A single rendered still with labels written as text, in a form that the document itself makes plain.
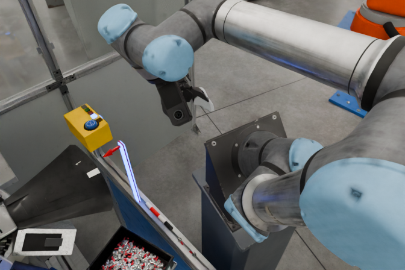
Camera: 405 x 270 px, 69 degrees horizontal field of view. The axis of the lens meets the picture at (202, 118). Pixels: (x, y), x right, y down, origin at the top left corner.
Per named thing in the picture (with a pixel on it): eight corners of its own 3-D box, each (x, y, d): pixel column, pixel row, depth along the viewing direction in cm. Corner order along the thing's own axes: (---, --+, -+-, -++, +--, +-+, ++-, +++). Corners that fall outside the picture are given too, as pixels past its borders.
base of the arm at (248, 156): (276, 126, 90) (298, 125, 80) (285, 175, 90) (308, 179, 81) (232, 137, 84) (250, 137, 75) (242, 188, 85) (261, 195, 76)
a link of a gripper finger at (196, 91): (211, 94, 75) (185, 81, 69) (213, 98, 74) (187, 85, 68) (199, 104, 77) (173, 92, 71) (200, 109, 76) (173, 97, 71)
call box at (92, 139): (71, 133, 120) (62, 114, 112) (93, 120, 125) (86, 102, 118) (91, 155, 112) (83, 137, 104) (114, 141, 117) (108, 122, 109)
